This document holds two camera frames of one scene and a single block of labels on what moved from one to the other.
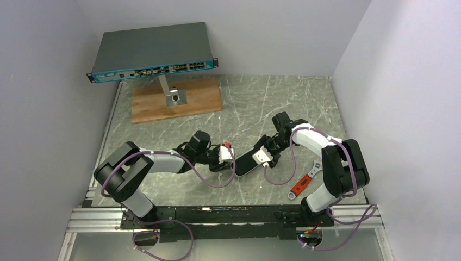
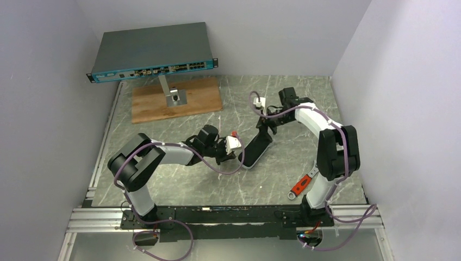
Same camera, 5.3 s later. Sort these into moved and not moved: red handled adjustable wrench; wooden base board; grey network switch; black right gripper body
Moved: black right gripper body
Not moved: grey network switch; red handled adjustable wrench; wooden base board
